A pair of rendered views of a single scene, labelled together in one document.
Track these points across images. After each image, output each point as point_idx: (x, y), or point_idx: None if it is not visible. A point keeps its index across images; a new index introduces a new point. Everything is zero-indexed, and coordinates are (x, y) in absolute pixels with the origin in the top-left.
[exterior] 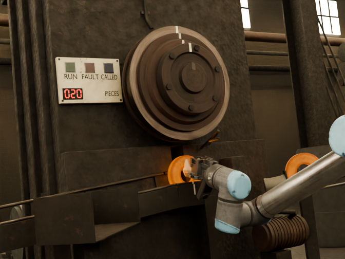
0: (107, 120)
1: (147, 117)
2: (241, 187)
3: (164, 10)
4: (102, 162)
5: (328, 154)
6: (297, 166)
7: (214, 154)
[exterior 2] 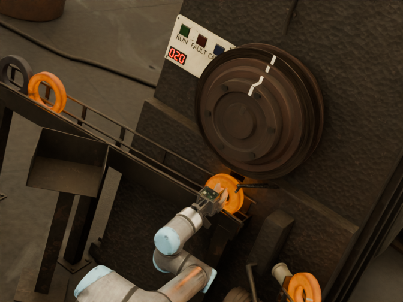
0: None
1: (199, 122)
2: (162, 244)
3: (318, 20)
4: (168, 128)
5: (162, 288)
6: (299, 284)
7: (278, 200)
